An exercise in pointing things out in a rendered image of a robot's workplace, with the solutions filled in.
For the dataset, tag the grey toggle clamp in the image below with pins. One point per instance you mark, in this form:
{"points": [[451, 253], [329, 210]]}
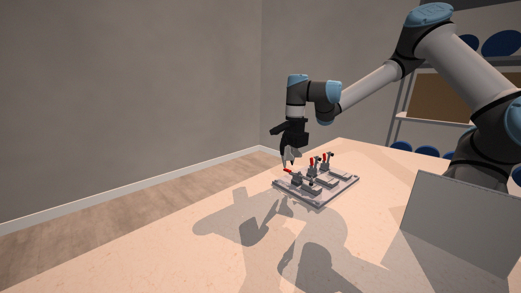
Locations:
{"points": [[324, 166]]}

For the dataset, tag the toggle clamp with red handle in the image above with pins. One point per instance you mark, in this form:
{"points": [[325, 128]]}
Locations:
{"points": [[297, 178], [311, 171]]}

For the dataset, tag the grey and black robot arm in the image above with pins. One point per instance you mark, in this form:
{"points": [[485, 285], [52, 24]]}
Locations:
{"points": [[486, 152]]}

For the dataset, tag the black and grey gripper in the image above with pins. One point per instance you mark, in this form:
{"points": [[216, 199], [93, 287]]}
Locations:
{"points": [[295, 137]]}

